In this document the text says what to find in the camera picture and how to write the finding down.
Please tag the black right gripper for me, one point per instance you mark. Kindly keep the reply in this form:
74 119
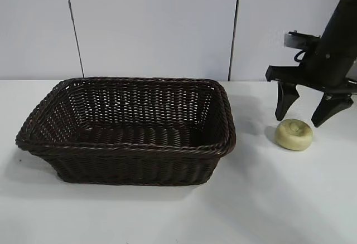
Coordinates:
332 54

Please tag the pale yellow round pastry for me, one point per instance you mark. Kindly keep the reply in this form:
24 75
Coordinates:
293 139

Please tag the dark brown wicker basket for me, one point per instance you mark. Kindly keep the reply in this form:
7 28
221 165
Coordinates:
125 155

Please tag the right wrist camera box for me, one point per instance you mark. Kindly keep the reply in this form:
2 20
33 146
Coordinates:
299 39

